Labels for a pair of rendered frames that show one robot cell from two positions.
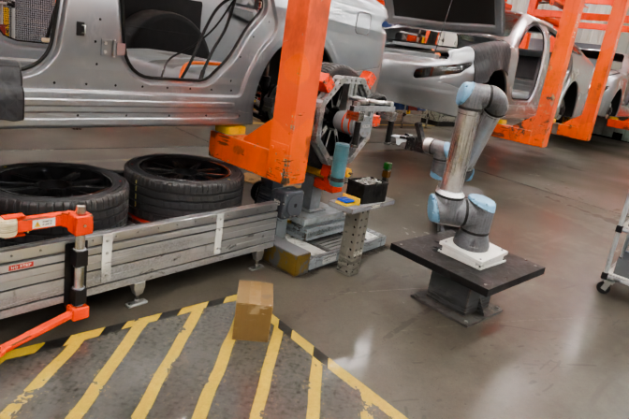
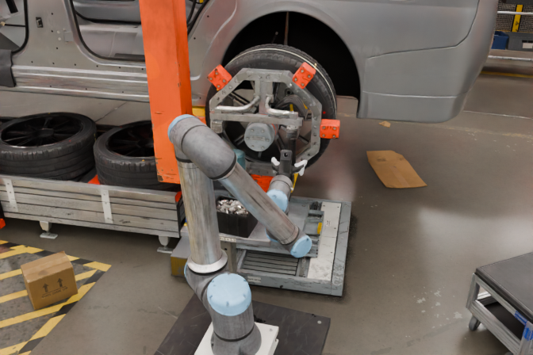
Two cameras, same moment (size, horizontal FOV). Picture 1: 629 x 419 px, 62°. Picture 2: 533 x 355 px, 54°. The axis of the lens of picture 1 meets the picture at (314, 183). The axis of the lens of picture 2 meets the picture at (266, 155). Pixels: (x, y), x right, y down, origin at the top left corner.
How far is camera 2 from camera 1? 3.11 m
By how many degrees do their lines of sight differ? 59
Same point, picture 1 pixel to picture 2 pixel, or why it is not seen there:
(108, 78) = (67, 59)
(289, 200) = not seen: hidden behind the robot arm
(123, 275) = (28, 211)
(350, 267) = not seen: hidden behind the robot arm
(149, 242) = (42, 194)
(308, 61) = (154, 56)
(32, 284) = not seen: outside the picture
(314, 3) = not seen: outside the picture
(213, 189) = (116, 166)
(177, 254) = (70, 211)
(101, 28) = (54, 20)
